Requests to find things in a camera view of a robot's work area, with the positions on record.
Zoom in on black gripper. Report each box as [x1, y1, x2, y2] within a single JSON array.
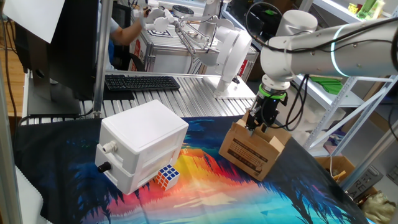
[[244, 94, 289, 138]]

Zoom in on brown cardboard box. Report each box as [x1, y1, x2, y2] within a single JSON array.
[[218, 110, 292, 182]]

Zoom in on bystander bare forearm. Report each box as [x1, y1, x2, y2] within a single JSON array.
[[110, 17, 146, 47]]

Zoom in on white foam blocks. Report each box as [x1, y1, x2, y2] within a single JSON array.
[[279, 93, 346, 147]]

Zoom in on green folded cloth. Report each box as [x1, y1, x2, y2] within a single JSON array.
[[310, 76, 345, 96]]

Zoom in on flat wooden tool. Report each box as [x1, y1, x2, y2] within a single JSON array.
[[309, 73, 343, 81]]

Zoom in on colourful forest print tablecloth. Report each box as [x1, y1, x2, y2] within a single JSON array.
[[12, 116, 371, 224]]

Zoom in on white metal shelf rack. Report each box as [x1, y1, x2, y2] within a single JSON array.
[[292, 0, 398, 156]]

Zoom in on Rubik's cube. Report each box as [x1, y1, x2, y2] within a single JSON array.
[[154, 164, 181, 192]]

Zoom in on aluminium equipment case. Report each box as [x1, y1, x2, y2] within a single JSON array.
[[143, 29, 259, 83]]

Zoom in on white articulated support linkage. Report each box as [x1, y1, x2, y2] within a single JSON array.
[[172, 14, 226, 67]]

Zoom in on white plastic drawer cabinet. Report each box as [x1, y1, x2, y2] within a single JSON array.
[[95, 99, 190, 196]]

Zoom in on grey lettered plate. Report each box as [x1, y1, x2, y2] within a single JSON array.
[[346, 166, 384, 200]]

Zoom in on black computer keyboard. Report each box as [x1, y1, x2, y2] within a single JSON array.
[[104, 73, 181, 92]]

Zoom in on black white fiducial marker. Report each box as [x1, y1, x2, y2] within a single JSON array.
[[146, 29, 174, 39]]

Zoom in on round black disc device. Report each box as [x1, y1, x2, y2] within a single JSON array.
[[172, 4, 195, 19]]

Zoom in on black mouse pad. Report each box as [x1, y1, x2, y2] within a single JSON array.
[[102, 88, 136, 101]]

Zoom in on red white carton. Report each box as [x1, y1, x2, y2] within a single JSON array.
[[127, 39, 147, 72]]

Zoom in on beige cloth bag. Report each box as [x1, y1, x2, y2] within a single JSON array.
[[360, 189, 397, 224]]

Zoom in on white robotic hand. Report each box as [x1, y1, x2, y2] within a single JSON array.
[[132, 0, 175, 32]]

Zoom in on black office chair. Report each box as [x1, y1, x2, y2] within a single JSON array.
[[117, 40, 146, 72]]

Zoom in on green plastic bottle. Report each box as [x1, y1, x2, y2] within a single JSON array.
[[356, 0, 377, 19]]

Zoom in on pale yellow bottle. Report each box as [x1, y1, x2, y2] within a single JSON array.
[[371, 0, 386, 23]]

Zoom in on black computer monitor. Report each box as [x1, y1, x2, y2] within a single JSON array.
[[14, 0, 100, 118]]

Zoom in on white paper sheet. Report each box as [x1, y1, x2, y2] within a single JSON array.
[[2, 0, 66, 44]]

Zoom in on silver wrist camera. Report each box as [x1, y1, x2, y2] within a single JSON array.
[[250, 104, 262, 121]]

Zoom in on green wrist flange ring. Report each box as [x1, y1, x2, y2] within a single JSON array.
[[257, 83, 289, 101]]

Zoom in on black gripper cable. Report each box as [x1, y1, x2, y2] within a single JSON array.
[[244, 1, 398, 141]]

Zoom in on black monitor cable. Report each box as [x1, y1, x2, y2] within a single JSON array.
[[18, 107, 94, 127]]

